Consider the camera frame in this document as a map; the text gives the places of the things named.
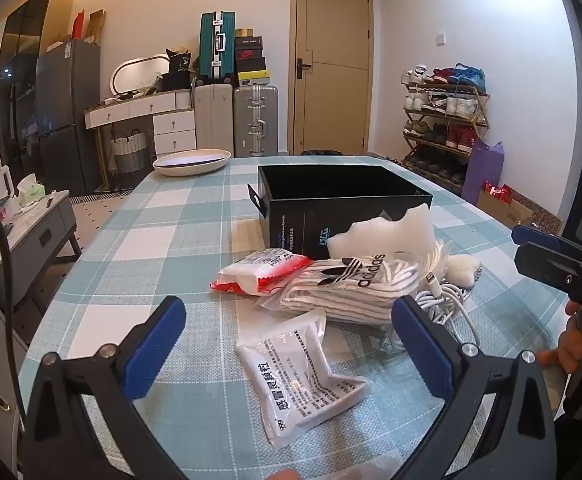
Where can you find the bagged white laces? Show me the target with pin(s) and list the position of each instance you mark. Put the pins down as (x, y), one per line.
(331, 295)

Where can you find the woven basket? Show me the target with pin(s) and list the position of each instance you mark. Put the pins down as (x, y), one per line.
(128, 155)

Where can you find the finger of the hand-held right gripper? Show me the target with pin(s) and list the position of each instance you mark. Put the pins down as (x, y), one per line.
(523, 234)
(541, 265)

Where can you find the plain black shoe box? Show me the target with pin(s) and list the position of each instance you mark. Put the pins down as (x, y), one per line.
(248, 41)

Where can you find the tall black cabinet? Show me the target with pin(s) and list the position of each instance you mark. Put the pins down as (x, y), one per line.
(21, 85)

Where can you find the plaid tablecloth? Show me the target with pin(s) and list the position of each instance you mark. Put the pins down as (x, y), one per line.
(171, 240)

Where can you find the white fluffy pad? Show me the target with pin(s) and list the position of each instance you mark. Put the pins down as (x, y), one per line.
(463, 267)

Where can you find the grey refrigerator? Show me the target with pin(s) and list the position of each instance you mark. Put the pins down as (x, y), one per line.
(68, 110)

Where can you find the person's right hand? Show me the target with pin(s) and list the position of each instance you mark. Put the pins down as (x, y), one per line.
(571, 345)

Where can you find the teal suitcase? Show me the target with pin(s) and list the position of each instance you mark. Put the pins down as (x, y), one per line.
(216, 45)

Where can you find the oval cream plate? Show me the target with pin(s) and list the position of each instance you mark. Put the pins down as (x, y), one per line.
(191, 162)

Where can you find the wooden shoe rack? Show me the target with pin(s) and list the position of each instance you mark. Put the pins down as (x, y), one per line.
(478, 117)

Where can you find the purple bag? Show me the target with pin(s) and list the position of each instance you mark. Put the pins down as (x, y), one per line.
(481, 170)

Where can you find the black cardboard box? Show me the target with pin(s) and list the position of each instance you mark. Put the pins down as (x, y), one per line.
(291, 220)

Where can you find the white printed sachet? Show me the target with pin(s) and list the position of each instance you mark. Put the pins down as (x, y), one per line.
(296, 385)

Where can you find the white dresser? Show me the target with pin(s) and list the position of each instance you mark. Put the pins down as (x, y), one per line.
(171, 127)

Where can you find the black shoe box red logo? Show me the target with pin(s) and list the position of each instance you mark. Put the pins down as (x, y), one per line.
(250, 59)

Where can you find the green tissue pack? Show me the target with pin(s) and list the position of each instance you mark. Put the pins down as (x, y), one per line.
(31, 191)

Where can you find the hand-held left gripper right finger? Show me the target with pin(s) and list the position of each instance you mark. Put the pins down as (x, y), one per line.
(421, 345)

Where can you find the open cardboard box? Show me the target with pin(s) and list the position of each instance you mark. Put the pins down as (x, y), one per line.
(521, 215)

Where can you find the beige door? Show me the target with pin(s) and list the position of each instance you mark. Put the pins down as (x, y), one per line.
(331, 35)

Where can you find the silver suitcase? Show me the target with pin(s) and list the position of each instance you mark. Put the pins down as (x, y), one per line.
(256, 120)

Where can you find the white foam piece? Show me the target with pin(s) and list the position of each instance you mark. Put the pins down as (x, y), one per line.
(386, 237)

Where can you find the oval mirror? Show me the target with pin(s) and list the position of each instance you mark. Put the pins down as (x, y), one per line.
(138, 72)

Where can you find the black paper bag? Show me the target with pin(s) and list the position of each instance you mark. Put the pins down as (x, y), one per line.
(178, 62)

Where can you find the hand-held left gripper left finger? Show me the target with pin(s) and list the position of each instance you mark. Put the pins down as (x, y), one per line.
(153, 345)

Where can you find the group of assorted shoes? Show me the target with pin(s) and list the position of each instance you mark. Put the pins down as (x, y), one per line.
(441, 105)

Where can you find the grey coffee table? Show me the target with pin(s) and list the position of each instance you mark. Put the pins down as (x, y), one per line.
(36, 240)

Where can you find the blue bag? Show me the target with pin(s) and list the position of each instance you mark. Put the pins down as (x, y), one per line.
(470, 76)

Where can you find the black and yellow box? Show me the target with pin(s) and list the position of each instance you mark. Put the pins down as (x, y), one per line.
(253, 78)

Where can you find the red and white packet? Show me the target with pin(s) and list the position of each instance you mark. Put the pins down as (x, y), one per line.
(256, 272)

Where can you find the flat cardboard box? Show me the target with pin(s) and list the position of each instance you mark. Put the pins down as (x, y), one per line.
(97, 25)

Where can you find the red packets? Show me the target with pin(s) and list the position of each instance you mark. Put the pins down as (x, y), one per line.
(498, 194)

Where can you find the red paper bag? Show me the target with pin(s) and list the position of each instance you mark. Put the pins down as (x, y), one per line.
(79, 25)

